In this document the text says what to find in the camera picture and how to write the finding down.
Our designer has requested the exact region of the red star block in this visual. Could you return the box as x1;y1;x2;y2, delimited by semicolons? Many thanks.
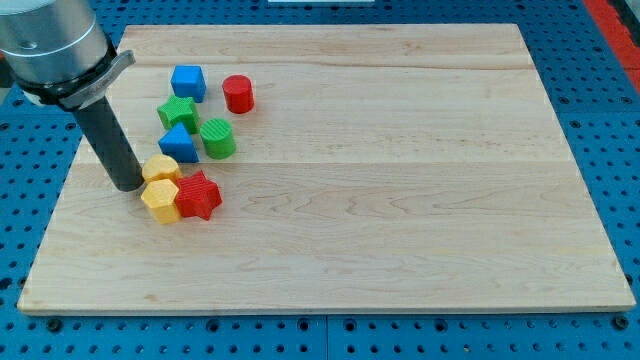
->
175;170;223;221

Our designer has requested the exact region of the yellow hexagon block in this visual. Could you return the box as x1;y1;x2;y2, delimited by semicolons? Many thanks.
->
141;179;182;224

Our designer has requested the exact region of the blue cube block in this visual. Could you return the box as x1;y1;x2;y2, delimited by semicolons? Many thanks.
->
170;65;207;103

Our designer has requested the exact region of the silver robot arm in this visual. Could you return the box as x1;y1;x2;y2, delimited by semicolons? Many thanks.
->
1;0;135;111

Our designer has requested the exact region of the green cylinder block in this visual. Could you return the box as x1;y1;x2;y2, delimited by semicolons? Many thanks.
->
200;118;236;159

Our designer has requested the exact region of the wooden board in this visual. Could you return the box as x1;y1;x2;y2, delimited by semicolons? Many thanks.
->
18;24;635;316

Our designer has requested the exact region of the red cylinder block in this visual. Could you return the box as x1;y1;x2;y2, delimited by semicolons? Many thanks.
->
222;74;254;114

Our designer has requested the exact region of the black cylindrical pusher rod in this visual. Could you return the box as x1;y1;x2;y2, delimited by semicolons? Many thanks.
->
73;97;144;192

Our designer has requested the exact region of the yellow half-round block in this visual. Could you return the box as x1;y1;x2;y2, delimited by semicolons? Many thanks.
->
142;154;183;183

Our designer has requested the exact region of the blue triangle block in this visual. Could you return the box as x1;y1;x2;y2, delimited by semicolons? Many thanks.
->
158;123;199;163

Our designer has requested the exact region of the green star block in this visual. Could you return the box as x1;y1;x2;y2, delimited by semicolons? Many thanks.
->
156;95;200;134

